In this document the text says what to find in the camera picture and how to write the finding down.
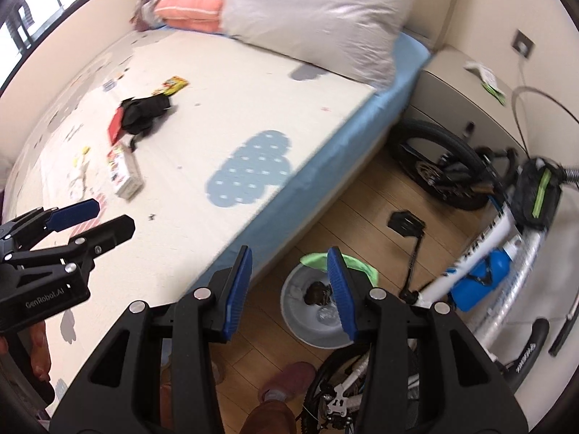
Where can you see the red paper envelope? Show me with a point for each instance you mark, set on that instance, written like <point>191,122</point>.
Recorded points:
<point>115,131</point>

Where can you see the blue water bottle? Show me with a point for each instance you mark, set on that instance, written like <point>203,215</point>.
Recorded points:
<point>484,278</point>

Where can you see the red slipper foot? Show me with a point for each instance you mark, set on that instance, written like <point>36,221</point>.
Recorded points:
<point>292,381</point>

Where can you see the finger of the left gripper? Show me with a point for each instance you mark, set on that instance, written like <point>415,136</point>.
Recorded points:
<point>101,239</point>
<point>64,218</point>

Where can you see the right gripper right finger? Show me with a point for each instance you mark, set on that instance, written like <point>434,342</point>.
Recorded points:
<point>426,373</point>

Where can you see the white bicycle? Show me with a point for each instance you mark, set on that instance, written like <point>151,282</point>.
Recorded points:
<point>526,200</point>

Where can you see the black crumpled cloth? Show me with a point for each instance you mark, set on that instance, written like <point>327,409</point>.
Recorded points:
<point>139,115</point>

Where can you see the white plastic-wrapped duvet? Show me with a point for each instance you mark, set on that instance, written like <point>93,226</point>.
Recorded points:
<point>352,38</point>

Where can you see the beige bedside cabinet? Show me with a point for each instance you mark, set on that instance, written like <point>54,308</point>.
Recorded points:
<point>454,98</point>

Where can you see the striped folded clothes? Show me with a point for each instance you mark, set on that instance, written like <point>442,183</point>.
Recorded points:
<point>144,17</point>

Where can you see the brown cloth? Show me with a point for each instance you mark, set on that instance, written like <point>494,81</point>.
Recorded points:
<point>318,294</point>

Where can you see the white snack box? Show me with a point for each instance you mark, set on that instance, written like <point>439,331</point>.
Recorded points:
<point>124,172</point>

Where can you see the person's left hand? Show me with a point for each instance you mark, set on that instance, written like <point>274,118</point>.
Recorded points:
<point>40,358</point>

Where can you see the yellow snack wrapper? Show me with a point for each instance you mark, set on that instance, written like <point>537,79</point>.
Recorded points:
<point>172,86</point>

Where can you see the green plastic bag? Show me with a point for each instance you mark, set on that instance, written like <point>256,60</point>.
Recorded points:
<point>322,262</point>

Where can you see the clear plastic wrap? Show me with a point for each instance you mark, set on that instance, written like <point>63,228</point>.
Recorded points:
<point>328,315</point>

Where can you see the patterned play mat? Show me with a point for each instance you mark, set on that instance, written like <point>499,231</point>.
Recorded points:
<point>252,150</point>

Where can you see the pink striped folded blanket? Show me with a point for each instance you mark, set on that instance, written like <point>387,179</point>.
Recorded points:
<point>198,15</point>

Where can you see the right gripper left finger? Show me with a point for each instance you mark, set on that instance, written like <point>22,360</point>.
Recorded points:
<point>118,388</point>

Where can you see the white crumpled tissue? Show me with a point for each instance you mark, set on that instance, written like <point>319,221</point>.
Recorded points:
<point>77,182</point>

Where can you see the grey round trash bin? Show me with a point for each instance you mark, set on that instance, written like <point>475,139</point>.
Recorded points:
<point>301,318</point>

